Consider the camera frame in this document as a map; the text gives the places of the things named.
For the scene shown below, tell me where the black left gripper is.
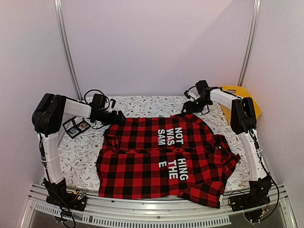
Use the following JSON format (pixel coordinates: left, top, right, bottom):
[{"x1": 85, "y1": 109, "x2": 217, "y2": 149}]
[{"x1": 96, "y1": 110, "x2": 126, "y2": 126}]

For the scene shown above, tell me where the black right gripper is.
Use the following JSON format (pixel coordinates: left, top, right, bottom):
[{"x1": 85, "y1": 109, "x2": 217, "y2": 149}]
[{"x1": 182, "y1": 97, "x2": 209, "y2": 114}]

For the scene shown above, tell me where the red black plaid shirt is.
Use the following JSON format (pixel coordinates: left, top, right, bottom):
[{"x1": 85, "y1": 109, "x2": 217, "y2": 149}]
[{"x1": 96, "y1": 114, "x2": 240, "y2": 208}]

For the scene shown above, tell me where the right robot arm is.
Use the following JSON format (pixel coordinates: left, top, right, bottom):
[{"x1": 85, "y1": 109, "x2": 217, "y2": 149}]
[{"x1": 182, "y1": 80, "x2": 272, "y2": 207}]

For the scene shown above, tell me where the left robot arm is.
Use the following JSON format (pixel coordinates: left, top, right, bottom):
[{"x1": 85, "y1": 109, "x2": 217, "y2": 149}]
[{"x1": 32, "y1": 92, "x2": 125, "y2": 206}]

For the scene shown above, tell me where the black display case with blue brooch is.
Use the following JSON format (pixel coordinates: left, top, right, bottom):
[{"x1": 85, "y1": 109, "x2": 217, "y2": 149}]
[{"x1": 62, "y1": 117, "x2": 81, "y2": 139}]

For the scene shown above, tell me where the yellow plastic basket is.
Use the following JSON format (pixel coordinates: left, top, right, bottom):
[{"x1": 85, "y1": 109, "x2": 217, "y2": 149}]
[{"x1": 219, "y1": 85, "x2": 262, "y2": 125}]

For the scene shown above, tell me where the floral patterned table mat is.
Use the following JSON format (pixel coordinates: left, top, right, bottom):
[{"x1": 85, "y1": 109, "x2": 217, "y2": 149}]
[{"x1": 58, "y1": 96, "x2": 266, "y2": 193}]

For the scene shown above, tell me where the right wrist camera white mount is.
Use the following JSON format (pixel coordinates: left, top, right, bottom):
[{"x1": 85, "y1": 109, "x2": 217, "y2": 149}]
[{"x1": 184, "y1": 90, "x2": 197, "y2": 100}]

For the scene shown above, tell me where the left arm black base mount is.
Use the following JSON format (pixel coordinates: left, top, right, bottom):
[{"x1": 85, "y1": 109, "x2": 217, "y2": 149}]
[{"x1": 43, "y1": 178, "x2": 87, "y2": 211}]

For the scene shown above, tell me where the aluminium front rail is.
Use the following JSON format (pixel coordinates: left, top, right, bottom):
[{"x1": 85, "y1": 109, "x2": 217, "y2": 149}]
[{"x1": 20, "y1": 182, "x2": 297, "y2": 228}]

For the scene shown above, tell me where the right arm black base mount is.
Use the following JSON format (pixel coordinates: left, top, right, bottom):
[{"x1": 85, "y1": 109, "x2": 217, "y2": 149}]
[{"x1": 228, "y1": 181, "x2": 272, "y2": 211}]

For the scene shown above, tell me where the left aluminium frame post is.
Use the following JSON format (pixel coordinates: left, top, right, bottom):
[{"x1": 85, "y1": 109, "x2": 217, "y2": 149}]
[{"x1": 54, "y1": 0, "x2": 83, "y2": 100}]

